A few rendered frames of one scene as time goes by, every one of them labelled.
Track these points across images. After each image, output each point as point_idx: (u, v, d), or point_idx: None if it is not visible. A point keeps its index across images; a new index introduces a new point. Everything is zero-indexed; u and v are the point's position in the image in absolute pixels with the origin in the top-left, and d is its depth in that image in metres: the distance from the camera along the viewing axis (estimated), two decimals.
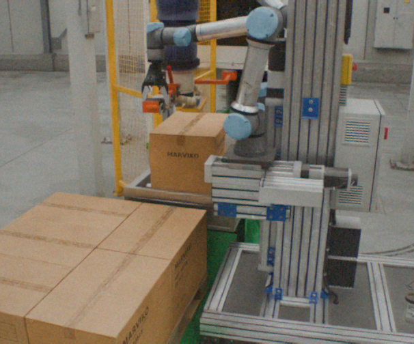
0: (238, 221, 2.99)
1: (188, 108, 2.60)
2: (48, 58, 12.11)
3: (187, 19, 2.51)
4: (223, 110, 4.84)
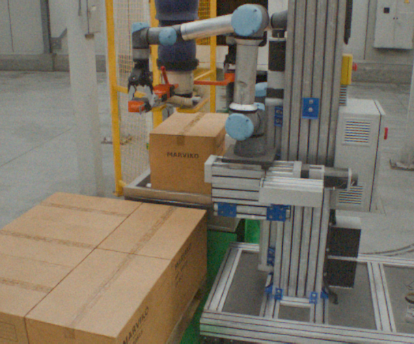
0: (238, 221, 2.99)
1: (183, 109, 2.59)
2: (48, 58, 12.11)
3: (186, 19, 2.51)
4: (223, 110, 4.84)
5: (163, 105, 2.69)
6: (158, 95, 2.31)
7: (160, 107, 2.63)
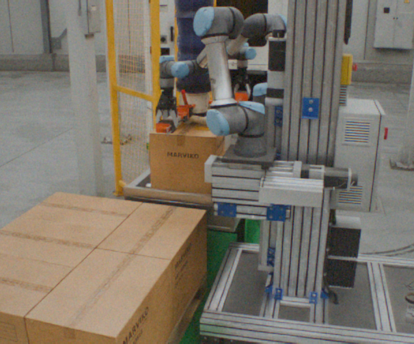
0: (238, 221, 2.99)
1: (200, 127, 2.95)
2: (48, 58, 12.11)
3: None
4: None
5: (182, 123, 3.04)
6: (180, 117, 2.66)
7: (180, 125, 2.99)
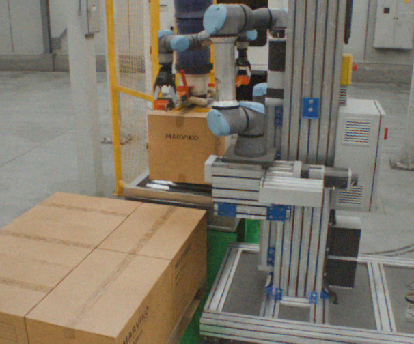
0: (238, 221, 2.99)
1: (199, 108, 2.88)
2: (48, 58, 12.11)
3: (203, 17, 2.78)
4: None
5: (180, 105, 2.97)
6: (179, 95, 2.60)
7: (179, 107, 2.92)
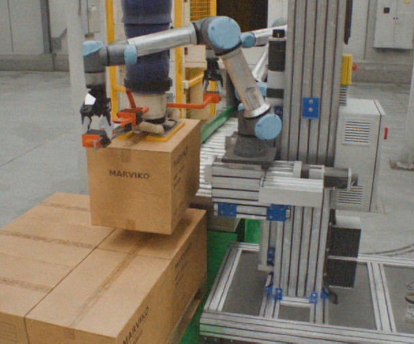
0: (238, 221, 2.99)
1: (153, 137, 2.27)
2: (48, 58, 12.11)
3: (157, 22, 2.16)
4: (223, 110, 4.84)
5: (131, 131, 2.36)
6: (120, 125, 1.98)
7: (128, 134, 2.31)
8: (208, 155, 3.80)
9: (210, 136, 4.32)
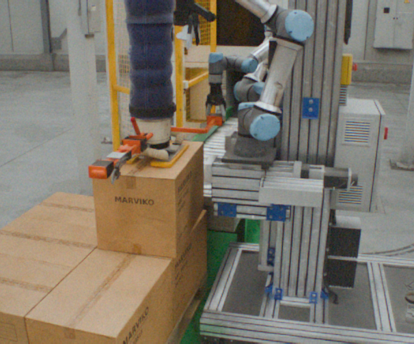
0: (238, 221, 2.99)
1: (158, 162, 2.31)
2: (48, 58, 12.11)
3: (160, 22, 2.17)
4: None
5: (136, 155, 2.41)
6: (126, 153, 2.03)
7: (132, 159, 2.36)
8: (208, 155, 3.80)
9: (210, 136, 4.32)
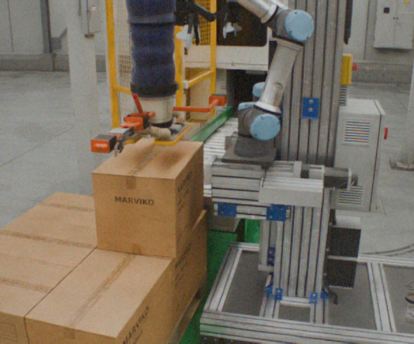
0: (238, 221, 2.99)
1: (160, 141, 2.27)
2: (48, 58, 12.11)
3: (162, 22, 2.17)
4: (223, 110, 4.84)
5: (138, 135, 2.37)
6: (128, 130, 1.99)
7: (134, 138, 2.32)
8: (208, 155, 3.80)
9: (210, 136, 4.32)
